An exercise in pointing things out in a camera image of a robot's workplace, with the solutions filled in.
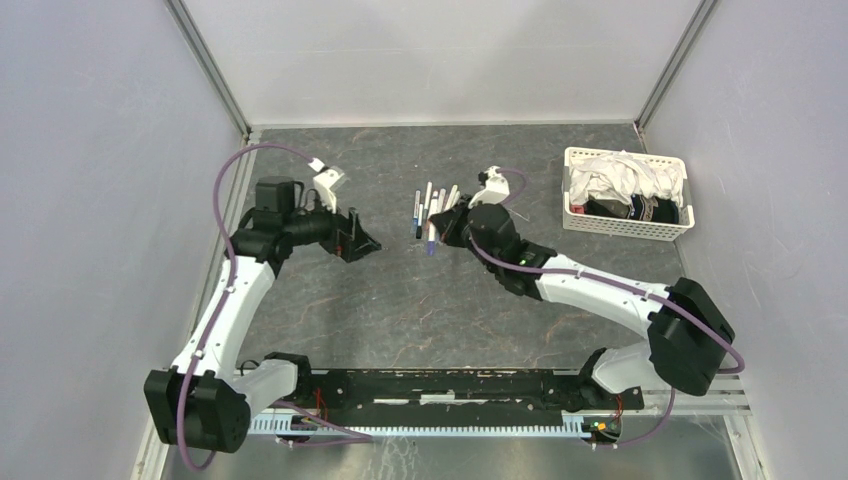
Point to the white cable comb strip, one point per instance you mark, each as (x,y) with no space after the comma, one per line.
(283,424)

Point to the white marker brown cap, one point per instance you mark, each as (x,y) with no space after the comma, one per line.
(427,223)

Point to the white cloth in basket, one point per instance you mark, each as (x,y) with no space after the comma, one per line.
(619,175)

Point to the white marker yellow cap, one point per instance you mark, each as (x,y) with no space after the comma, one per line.
(451,198)

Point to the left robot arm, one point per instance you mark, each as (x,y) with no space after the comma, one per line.
(200,401)

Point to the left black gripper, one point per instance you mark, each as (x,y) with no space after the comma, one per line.
(347,238)

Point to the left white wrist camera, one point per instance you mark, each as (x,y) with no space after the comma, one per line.
(326,181)

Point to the white marker purple cap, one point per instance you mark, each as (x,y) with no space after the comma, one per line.
(432,235)

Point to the white marker upper left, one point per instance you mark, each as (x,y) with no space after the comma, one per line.
(426,199)

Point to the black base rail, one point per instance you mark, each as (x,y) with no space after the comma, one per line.
(456,398)

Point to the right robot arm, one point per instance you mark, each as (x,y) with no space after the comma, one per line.
(686,340)

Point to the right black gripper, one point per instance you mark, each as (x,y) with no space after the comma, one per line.
(448,222)

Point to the white marker blue cap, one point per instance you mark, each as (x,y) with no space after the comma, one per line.
(438,201)

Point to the dark cloth in basket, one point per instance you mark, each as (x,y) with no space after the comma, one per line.
(640,208)

